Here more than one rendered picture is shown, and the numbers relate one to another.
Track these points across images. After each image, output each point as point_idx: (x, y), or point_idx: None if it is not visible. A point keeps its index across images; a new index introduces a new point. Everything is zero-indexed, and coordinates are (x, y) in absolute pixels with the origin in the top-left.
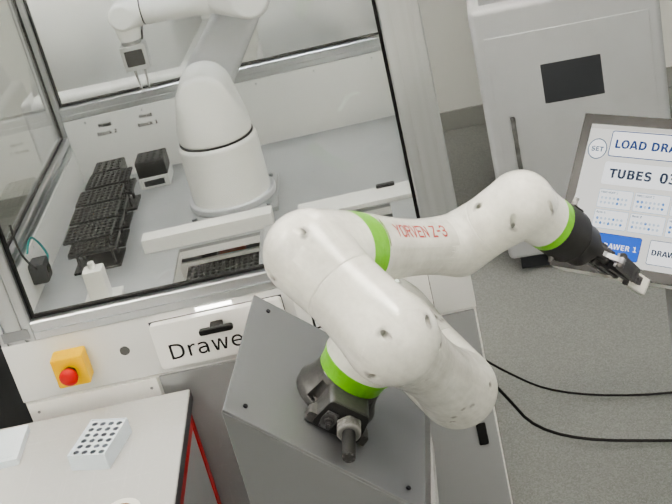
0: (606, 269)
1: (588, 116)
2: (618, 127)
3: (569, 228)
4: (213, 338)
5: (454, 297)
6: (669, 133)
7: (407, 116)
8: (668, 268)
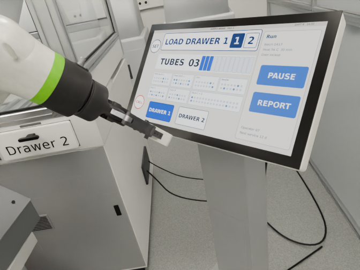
0: (121, 125)
1: (152, 26)
2: (168, 31)
3: (52, 81)
4: None
5: (90, 140)
6: (197, 30)
7: (39, 23)
8: (188, 127)
